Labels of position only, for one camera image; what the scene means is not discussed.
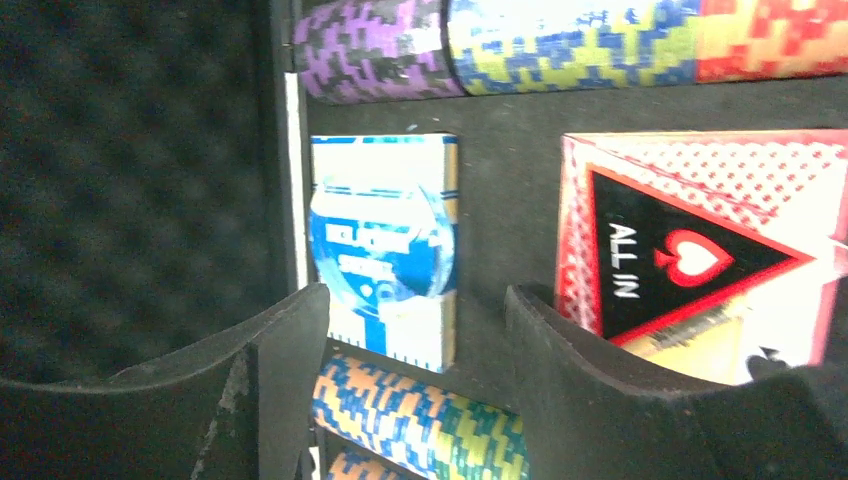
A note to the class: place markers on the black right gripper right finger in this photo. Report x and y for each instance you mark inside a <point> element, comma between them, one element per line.
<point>594,411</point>

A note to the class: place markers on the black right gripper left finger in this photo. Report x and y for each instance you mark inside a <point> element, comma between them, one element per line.
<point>235,405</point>

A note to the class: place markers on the red triangular dealer button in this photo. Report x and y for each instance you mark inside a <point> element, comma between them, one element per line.
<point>659,261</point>

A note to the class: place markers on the red playing card deck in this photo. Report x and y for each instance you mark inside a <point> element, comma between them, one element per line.
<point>787,185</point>

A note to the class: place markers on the clear round plastic disc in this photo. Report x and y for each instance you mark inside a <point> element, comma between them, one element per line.
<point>376,246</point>

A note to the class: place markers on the blue texas holdem card deck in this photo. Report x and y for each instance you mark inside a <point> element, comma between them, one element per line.
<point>421,331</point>

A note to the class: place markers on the blue green purple chip row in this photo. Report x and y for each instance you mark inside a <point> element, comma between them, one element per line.
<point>432,432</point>

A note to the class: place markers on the black poker chip case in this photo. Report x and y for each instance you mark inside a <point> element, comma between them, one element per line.
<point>156,182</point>

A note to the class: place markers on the purple green orange chip row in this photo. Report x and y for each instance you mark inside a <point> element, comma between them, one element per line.
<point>370,51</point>

